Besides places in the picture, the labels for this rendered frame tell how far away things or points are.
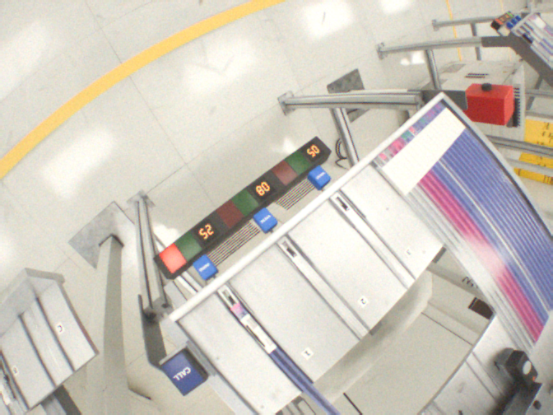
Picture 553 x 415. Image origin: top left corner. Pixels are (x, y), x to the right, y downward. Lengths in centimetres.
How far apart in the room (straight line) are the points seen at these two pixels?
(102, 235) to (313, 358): 90
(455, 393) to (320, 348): 26
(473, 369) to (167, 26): 126
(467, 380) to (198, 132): 106
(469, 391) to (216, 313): 45
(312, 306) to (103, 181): 86
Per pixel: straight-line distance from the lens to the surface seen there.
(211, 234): 40
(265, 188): 42
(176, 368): 37
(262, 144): 114
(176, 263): 41
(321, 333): 39
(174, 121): 103
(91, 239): 111
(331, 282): 39
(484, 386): 58
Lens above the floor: 102
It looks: 55 degrees down
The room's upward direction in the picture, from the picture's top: 121 degrees clockwise
